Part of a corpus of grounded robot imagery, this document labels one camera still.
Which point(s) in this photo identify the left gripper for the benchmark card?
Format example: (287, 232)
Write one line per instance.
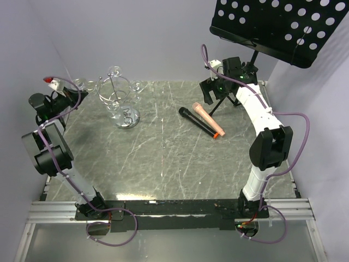
(72, 96)

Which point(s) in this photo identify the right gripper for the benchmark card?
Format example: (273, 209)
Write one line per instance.
(208, 85)

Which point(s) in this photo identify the black microphone orange end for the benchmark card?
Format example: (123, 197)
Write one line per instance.
(186, 113)

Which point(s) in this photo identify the black perforated music stand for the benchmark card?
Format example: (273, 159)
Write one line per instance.
(308, 41)

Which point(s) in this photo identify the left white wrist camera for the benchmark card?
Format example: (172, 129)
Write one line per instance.
(55, 84)

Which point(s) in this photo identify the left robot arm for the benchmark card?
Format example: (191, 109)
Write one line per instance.
(51, 155)

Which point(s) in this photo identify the pink microphone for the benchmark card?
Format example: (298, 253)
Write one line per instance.
(198, 108)

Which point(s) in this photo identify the clear wine glass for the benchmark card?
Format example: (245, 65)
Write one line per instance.
(116, 115)
(81, 83)
(115, 71)
(137, 87)

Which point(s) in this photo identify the aluminium frame rail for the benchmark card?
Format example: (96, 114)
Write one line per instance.
(66, 212)

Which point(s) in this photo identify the chrome wine glass rack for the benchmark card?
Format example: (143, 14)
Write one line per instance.
(118, 90)

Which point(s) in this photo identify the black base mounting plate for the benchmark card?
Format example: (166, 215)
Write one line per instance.
(223, 213)

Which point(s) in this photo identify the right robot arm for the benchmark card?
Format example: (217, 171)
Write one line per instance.
(232, 78)

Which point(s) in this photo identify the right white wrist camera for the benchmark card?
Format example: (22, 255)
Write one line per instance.
(217, 66)

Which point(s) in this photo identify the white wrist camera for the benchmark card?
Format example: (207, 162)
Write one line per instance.
(217, 66)
(55, 84)

